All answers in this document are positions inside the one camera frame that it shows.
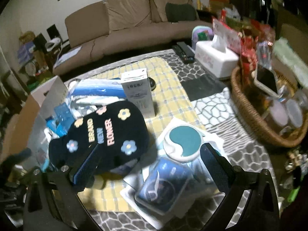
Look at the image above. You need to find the black flower plush pouch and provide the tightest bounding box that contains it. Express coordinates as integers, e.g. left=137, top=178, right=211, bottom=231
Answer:
left=49, top=100, right=150, bottom=174

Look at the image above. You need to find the grey pebble pattern mat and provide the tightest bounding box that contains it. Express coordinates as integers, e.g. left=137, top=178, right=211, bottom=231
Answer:
left=88, top=49, right=277, bottom=230

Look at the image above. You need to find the round teal white lid case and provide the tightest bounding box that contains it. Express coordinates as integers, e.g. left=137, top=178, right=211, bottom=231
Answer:
left=163, top=125, right=204, bottom=163

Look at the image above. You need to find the cardboard box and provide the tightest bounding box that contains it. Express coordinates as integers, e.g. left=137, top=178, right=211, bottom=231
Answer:
left=1, top=76, right=68, bottom=171

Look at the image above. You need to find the dark blue rounded tin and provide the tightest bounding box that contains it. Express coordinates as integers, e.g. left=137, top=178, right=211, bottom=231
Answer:
left=135, top=157, right=192, bottom=215

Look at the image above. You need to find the blue white plastic packet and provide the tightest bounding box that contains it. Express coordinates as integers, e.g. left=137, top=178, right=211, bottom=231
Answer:
left=69, top=78, right=126, bottom=99

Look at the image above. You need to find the wicker basket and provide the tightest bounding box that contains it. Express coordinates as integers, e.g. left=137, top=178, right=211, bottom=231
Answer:
left=231, top=66, right=307, bottom=148

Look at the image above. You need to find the yellow checked cloth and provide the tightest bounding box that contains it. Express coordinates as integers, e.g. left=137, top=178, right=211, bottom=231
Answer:
left=78, top=57, right=205, bottom=212

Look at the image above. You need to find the white tall carton box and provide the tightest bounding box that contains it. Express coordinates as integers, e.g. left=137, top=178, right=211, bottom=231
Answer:
left=121, top=68, right=155, bottom=118

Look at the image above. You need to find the white tissue box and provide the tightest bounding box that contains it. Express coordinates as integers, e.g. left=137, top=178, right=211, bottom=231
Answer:
left=195, top=35, right=239, bottom=80

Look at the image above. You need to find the paper sheet on sofa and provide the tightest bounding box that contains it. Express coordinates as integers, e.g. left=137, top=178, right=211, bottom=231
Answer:
left=53, top=46, right=82, bottom=68

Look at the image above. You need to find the black remote control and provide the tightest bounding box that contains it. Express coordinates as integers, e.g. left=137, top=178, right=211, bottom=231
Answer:
left=172, top=42, right=195, bottom=64

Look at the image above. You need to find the brown sofa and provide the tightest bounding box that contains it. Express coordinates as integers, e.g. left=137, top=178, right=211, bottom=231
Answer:
left=53, top=0, right=211, bottom=76

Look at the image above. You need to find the dark green cushion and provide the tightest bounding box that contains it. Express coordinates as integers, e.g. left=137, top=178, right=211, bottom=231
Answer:
left=165, top=3, right=197, bottom=23

